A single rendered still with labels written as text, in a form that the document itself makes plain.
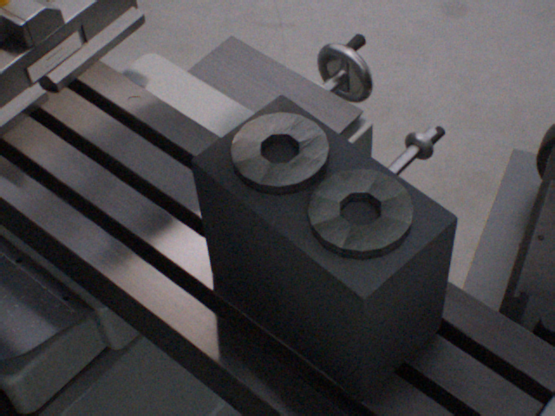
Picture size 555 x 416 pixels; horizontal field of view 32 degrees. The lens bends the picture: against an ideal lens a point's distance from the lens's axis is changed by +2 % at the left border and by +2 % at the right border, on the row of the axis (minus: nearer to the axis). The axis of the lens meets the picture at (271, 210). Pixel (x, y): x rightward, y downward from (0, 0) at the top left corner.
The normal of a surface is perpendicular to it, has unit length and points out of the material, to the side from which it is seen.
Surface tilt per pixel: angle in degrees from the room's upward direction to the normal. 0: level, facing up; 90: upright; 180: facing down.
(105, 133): 0
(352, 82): 90
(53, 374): 90
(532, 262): 0
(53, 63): 90
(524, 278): 0
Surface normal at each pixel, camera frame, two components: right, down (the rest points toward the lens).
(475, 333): -0.06, -0.61
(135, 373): 0.75, 0.50
